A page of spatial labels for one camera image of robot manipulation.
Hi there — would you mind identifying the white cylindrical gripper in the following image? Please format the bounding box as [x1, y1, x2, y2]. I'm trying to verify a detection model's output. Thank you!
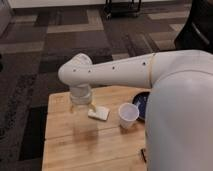
[70, 84, 97, 112]

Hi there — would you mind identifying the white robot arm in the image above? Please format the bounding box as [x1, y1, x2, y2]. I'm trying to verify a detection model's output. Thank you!
[58, 49, 213, 171]

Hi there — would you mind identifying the dark blue ceramic bowl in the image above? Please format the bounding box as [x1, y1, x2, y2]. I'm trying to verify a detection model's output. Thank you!
[132, 92, 149, 121]

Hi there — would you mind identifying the white sponge block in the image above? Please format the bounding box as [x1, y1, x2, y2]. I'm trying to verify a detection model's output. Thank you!
[88, 106, 109, 121]

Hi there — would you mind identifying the white plastic cup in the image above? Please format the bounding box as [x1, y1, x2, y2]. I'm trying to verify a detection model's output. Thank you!
[118, 103, 139, 129]

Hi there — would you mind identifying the wooden table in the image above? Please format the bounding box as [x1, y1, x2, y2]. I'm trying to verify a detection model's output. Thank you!
[42, 86, 146, 171]

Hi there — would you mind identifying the dark rectangular snack box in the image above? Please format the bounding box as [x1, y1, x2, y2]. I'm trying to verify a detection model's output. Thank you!
[141, 148, 147, 163]

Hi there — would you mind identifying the black office chair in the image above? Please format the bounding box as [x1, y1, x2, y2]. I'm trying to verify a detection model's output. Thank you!
[174, 0, 213, 54]

